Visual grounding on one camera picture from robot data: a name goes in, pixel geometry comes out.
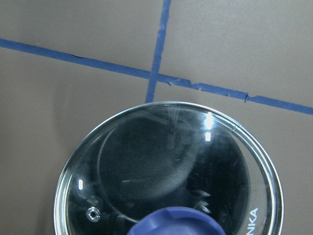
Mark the glass pot lid purple knob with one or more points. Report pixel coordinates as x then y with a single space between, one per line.
169 168

